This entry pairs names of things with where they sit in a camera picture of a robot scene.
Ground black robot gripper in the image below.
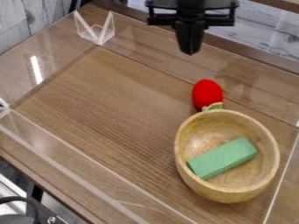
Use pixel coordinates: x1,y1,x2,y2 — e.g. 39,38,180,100
144,0,239,55

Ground red plush strawberry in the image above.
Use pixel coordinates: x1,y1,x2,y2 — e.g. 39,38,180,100
191,79,224,111

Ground wooden bowl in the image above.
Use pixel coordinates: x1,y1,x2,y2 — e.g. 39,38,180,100
173,109,280,204

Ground green rectangular block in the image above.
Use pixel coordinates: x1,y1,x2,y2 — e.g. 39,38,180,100
187,137,258,180

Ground clear acrylic corner bracket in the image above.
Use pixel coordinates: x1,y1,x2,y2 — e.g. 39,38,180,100
73,10,115,46

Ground clear acrylic tray wall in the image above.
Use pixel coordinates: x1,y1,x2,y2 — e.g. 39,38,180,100
0,6,299,224

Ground black table leg bracket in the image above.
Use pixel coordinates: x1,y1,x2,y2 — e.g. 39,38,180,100
27,182,79,224

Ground black cable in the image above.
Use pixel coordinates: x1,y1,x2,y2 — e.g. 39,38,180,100
0,196,40,224

